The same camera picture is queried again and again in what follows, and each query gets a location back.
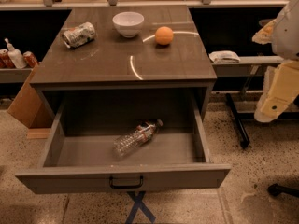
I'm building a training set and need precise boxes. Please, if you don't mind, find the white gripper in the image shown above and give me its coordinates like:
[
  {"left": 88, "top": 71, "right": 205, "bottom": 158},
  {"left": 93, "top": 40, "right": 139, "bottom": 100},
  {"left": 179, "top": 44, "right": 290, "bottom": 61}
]
[{"left": 252, "top": 20, "right": 299, "bottom": 123}]

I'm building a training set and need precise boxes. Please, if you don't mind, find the clear plastic water bottle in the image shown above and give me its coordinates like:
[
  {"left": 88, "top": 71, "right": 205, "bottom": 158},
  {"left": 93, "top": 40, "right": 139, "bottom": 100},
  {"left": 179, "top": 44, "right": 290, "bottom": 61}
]
[{"left": 113, "top": 119, "right": 163, "bottom": 158}]

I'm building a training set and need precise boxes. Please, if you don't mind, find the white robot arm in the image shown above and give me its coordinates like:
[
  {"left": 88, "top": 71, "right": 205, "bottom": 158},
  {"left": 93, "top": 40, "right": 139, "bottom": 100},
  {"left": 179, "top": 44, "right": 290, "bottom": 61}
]
[{"left": 254, "top": 0, "right": 299, "bottom": 123}]

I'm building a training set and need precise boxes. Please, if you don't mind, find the grey cabinet with counter top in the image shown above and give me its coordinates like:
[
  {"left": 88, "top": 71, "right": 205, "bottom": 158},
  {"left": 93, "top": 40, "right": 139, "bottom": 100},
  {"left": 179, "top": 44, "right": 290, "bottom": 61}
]
[{"left": 31, "top": 6, "right": 216, "bottom": 119}]

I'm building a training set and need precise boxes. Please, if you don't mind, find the open grey top drawer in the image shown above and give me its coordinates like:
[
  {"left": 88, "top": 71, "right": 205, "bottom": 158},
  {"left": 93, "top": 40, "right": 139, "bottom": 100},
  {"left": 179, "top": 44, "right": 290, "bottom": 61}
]
[{"left": 15, "top": 93, "right": 231, "bottom": 194}]

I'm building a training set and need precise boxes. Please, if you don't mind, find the white pump bottle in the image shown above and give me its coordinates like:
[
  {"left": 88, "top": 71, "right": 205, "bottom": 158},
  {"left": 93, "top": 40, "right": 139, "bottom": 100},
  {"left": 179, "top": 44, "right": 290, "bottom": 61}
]
[{"left": 5, "top": 38, "right": 27, "bottom": 69}]

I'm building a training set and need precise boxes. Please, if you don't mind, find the right grey shelf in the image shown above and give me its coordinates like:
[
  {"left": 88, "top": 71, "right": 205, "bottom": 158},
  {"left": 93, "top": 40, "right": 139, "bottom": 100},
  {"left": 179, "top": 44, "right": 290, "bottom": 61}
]
[{"left": 212, "top": 56, "right": 283, "bottom": 77}]

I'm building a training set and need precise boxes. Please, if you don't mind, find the grey shelf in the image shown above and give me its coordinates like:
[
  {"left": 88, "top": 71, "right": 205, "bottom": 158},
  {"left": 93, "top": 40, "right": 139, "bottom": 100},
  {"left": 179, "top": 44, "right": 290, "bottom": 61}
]
[
  {"left": 0, "top": 68, "right": 32, "bottom": 84},
  {"left": 212, "top": 56, "right": 283, "bottom": 77}
]

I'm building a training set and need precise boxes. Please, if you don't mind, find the folded white cloth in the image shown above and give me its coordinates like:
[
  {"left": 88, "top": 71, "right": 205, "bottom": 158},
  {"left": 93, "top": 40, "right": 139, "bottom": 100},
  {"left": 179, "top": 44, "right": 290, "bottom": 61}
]
[{"left": 209, "top": 50, "right": 240, "bottom": 63}]

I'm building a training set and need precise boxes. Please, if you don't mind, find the orange fruit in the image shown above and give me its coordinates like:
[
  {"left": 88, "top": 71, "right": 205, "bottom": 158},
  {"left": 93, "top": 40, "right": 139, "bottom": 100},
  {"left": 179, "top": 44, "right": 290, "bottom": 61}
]
[{"left": 155, "top": 26, "right": 174, "bottom": 46}]

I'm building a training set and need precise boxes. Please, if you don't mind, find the black chair base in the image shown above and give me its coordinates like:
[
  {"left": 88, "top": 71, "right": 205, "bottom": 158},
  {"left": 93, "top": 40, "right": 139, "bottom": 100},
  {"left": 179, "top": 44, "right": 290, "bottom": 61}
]
[{"left": 267, "top": 184, "right": 299, "bottom": 198}]

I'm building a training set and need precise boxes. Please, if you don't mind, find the white ceramic bowl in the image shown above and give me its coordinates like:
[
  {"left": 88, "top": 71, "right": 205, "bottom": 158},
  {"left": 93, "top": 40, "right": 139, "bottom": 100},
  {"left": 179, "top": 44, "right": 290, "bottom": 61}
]
[{"left": 112, "top": 11, "right": 144, "bottom": 38}]

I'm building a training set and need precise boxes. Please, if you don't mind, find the crushed silver can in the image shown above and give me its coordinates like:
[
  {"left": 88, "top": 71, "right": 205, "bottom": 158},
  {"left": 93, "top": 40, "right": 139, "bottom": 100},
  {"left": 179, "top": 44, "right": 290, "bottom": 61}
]
[{"left": 62, "top": 22, "right": 95, "bottom": 49}]

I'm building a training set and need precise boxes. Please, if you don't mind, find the red soda can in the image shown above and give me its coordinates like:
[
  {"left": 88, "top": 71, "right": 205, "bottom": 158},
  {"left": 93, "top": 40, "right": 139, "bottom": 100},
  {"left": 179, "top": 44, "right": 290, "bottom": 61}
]
[
  {"left": 23, "top": 51, "right": 39, "bottom": 67},
  {"left": 0, "top": 49, "right": 15, "bottom": 68}
]

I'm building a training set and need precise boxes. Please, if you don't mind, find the brown cardboard box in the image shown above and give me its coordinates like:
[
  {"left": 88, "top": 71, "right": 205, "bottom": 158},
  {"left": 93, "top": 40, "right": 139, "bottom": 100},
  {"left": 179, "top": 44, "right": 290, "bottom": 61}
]
[{"left": 7, "top": 66, "right": 53, "bottom": 139}]

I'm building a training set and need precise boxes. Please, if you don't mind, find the left grey shelf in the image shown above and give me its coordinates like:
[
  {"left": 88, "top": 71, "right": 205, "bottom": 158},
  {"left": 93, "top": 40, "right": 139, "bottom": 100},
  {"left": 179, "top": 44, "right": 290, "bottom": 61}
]
[{"left": 0, "top": 68, "right": 32, "bottom": 84}]

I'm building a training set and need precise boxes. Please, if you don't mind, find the black table leg frame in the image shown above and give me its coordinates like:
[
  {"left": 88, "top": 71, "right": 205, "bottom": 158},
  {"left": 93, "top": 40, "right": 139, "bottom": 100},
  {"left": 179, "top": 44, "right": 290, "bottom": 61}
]
[{"left": 225, "top": 66, "right": 299, "bottom": 149}]

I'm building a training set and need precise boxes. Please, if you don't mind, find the black drawer handle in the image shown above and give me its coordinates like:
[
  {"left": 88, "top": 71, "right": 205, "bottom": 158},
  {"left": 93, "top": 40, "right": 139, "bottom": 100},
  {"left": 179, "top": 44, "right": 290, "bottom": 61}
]
[{"left": 109, "top": 176, "right": 144, "bottom": 189}]

